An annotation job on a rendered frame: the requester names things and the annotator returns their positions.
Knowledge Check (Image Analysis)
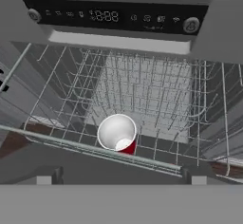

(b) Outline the grey bar cupboard handle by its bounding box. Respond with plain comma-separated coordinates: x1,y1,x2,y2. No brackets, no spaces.
0,42,33,93

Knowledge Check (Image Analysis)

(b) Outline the pale grey dishwasher door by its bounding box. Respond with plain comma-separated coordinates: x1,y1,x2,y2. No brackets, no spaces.
84,50,195,144

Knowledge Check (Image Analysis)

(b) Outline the grey cupboard door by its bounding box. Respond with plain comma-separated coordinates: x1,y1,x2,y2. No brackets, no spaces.
0,41,96,140

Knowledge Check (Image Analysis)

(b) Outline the red cup with white inside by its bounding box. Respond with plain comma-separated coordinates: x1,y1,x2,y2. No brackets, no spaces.
96,113,139,156

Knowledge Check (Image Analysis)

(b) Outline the grey dishwasher with black panel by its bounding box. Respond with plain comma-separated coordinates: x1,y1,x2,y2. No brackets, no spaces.
0,0,243,65

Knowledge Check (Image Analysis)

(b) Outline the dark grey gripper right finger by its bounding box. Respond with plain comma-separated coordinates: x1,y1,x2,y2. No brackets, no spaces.
179,167,224,186

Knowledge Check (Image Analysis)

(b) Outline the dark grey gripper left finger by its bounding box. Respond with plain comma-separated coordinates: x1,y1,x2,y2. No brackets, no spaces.
19,165,65,186

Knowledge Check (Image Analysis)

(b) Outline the grey wire dishwasher rack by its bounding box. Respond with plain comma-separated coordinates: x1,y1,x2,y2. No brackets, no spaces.
0,42,243,178

